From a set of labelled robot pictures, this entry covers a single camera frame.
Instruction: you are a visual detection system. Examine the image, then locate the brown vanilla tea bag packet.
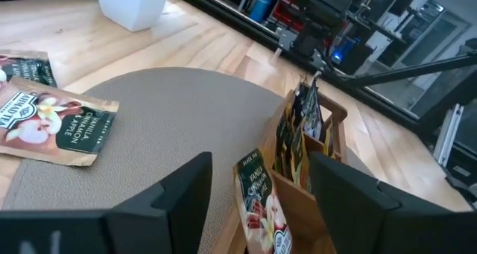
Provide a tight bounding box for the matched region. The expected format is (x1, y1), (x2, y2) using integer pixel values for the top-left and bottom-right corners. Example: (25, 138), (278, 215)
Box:
(0, 48), (58, 89)
(0, 77), (120, 168)
(233, 148), (294, 254)

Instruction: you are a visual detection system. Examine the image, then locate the round grey placemat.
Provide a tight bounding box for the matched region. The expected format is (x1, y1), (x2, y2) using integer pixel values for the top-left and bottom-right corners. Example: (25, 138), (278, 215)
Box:
(1, 66), (373, 254)

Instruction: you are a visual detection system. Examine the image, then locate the blue cylinder container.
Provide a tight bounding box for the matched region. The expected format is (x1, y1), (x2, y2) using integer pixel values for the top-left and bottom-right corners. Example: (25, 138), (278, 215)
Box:
(248, 0), (281, 23)

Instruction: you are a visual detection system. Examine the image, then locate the green plant in white pot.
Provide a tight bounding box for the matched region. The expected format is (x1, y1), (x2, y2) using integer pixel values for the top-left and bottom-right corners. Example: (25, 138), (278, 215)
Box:
(96, 0), (204, 33)

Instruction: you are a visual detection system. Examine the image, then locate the wooden tea organizer box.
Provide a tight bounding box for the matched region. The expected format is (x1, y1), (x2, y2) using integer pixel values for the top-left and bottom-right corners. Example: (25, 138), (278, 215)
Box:
(208, 82), (350, 254)

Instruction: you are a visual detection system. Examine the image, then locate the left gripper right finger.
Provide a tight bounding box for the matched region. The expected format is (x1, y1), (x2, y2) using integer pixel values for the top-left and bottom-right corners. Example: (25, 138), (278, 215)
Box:
(309, 152), (477, 254)

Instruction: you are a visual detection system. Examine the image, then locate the blue tea bag packet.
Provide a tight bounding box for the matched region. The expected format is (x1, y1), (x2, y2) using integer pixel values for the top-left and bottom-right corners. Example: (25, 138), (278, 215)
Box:
(297, 74), (326, 140)

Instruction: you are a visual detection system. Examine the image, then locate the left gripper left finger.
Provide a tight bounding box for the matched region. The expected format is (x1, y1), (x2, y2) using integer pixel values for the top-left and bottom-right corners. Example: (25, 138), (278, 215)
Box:
(0, 152), (213, 254)

